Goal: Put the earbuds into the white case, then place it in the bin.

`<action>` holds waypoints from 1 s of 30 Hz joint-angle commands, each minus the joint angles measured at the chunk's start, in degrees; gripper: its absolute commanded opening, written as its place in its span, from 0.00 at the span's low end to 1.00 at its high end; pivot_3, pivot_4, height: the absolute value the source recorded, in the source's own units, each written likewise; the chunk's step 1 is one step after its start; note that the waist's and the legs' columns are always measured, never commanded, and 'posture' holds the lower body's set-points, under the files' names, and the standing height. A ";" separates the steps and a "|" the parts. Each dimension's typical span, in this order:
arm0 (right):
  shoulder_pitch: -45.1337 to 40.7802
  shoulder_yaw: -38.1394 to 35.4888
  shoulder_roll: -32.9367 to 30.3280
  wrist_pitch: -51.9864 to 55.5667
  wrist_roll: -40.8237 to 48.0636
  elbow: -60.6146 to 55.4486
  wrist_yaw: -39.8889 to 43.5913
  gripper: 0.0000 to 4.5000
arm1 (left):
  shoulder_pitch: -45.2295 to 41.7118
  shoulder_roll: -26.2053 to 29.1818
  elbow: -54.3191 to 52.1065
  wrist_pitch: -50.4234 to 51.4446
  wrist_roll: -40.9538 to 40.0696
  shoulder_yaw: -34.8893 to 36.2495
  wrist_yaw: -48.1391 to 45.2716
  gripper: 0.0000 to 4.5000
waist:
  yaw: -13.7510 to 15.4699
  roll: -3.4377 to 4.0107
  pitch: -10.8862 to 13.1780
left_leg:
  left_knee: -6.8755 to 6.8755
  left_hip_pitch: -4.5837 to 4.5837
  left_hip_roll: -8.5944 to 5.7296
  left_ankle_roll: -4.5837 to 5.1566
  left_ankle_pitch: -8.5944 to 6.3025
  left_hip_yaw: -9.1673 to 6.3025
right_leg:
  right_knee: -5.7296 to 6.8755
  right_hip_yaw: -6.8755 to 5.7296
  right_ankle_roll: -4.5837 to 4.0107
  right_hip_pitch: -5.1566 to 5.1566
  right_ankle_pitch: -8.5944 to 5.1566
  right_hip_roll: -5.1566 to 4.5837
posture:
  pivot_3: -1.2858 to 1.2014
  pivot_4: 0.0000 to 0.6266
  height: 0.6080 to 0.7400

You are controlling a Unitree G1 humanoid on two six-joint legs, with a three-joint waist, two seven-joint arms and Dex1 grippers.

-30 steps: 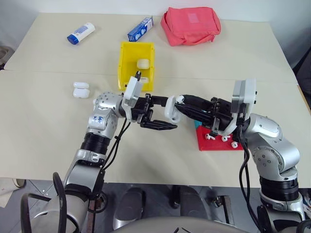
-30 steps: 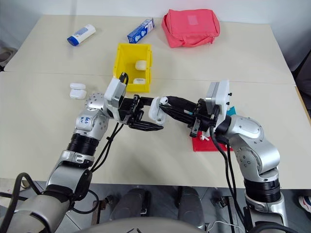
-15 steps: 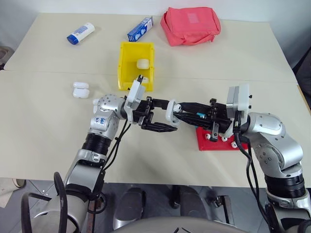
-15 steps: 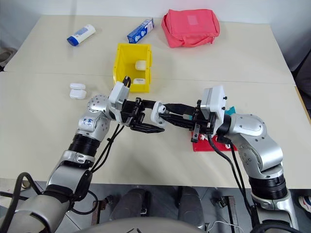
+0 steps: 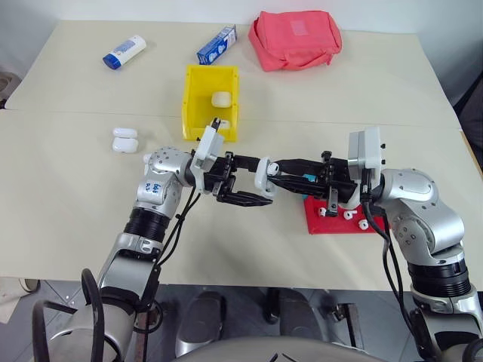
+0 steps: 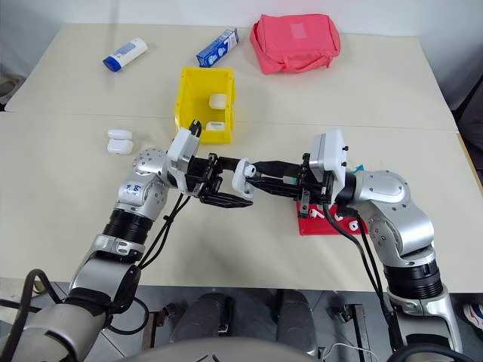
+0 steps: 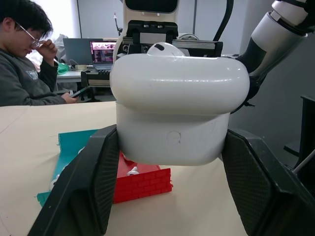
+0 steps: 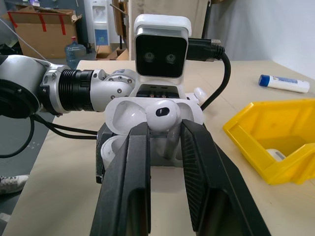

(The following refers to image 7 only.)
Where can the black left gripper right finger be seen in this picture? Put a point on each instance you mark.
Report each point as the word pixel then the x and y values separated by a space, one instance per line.
pixel 261 196

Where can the white earbud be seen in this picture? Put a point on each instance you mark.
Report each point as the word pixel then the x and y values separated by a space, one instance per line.
pixel 162 49
pixel 133 171
pixel 54 183

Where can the person's left hand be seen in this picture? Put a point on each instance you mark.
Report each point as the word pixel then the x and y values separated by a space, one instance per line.
pixel 67 98

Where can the person's right hand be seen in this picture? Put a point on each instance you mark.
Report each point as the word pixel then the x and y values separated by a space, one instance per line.
pixel 48 51

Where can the white earbuds case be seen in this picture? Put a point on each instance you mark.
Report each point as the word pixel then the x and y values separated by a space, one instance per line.
pixel 177 103

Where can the teal brick-pattern tray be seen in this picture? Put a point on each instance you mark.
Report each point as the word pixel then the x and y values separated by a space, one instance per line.
pixel 67 147

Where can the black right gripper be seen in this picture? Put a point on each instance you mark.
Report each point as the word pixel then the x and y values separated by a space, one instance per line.
pixel 197 46

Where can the person in grey hoodie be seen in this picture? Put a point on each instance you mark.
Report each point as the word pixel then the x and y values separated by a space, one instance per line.
pixel 19 73

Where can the black smartphone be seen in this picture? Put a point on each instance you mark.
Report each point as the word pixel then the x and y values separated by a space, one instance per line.
pixel 79 92

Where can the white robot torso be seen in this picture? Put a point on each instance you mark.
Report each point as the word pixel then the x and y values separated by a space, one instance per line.
pixel 128 14

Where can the green plastic bag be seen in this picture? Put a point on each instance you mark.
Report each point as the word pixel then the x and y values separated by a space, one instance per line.
pixel 62 68

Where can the red brick-pattern tray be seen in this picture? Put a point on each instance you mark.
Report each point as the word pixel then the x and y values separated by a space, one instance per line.
pixel 142 184

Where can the eyeglasses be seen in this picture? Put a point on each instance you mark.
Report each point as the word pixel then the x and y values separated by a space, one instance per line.
pixel 28 35

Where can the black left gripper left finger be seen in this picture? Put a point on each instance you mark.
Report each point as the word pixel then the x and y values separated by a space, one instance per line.
pixel 83 196

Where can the open laptop with lit screen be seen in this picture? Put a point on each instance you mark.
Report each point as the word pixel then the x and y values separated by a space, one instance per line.
pixel 102 54

